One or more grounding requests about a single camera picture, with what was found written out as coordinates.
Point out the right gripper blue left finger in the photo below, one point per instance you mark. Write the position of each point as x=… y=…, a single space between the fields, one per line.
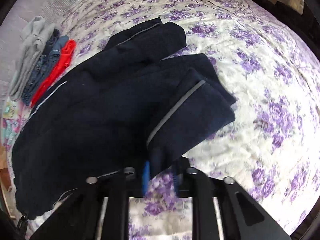
x=145 y=177

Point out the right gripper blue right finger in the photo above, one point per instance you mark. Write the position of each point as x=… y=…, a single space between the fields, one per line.
x=175 y=176

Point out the dark navy track pants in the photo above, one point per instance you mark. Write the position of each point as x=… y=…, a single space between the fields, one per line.
x=134 y=104

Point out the purple floral bedspread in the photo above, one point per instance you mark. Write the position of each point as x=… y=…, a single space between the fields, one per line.
x=272 y=148

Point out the folded red garment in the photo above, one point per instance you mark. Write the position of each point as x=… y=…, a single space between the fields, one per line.
x=58 y=68

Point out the folded turquoise floral quilt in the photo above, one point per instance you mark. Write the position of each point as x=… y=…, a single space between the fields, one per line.
x=11 y=122

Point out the folded blue jeans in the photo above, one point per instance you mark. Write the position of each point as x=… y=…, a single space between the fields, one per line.
x=44 y=65

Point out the folded grey sweatshirt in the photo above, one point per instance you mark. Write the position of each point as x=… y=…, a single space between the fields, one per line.
x=34 y=37

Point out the white lace pillow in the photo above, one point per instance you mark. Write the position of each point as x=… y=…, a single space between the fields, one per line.
x=17 y=18

